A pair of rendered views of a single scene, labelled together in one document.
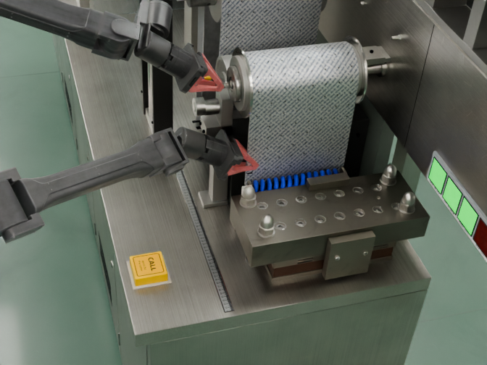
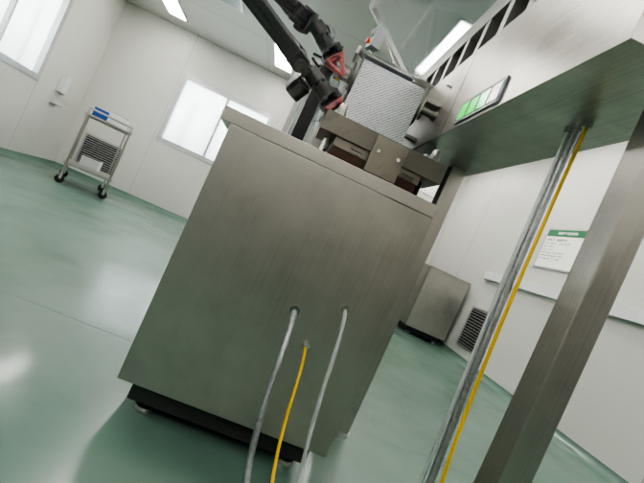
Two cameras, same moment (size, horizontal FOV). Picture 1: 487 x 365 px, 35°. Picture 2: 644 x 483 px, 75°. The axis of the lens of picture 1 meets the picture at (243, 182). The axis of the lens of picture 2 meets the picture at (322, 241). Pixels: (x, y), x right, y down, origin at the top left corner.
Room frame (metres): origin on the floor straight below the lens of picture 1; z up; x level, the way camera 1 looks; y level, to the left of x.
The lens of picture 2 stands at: (-0.06, -0.43, 0.68)
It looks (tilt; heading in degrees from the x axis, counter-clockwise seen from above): 0 degrees down; 12
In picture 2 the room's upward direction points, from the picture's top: 24 degrees clockwise
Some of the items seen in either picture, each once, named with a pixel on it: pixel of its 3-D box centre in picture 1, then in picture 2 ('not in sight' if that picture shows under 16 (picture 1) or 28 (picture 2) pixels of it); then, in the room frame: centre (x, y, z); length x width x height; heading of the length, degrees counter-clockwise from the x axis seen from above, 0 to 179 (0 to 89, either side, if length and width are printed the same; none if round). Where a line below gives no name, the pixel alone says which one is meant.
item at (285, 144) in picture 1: (298, 145); (374, 122); (1.35, -0.11, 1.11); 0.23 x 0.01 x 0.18; 109
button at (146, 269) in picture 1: (148, 268); not in sight; (1.13, 0.19, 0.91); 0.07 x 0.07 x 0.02; 19
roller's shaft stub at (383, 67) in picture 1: (368, 68); (426, 111); (1.46, -0.25, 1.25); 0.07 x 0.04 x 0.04; 109
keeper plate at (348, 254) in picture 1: (348, 256); (385, 159); (1.16, -0.23, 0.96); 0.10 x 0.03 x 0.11; 109
